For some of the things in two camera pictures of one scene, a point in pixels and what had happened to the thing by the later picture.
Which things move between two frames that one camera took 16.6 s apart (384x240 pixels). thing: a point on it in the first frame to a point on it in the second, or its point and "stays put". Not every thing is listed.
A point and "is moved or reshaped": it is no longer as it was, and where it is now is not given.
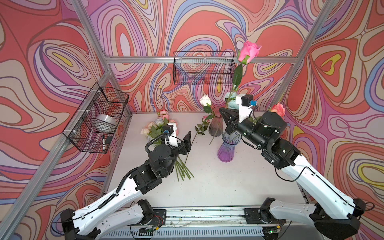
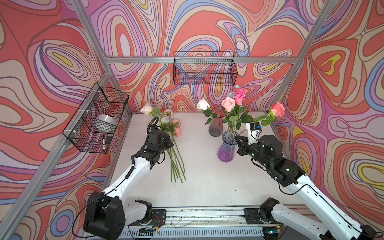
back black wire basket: [204, 68] stays put
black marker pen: [103, 143] stays put
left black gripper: [186, 147] to [167, 140]
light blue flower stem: [232, 103] to [231, 94]
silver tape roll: [105, 122] stays put
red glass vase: [216, 126] stays put
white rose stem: [205, 100] is moved or reshaped
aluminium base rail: [196, 217] stays put
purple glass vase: [226, 151] stays put
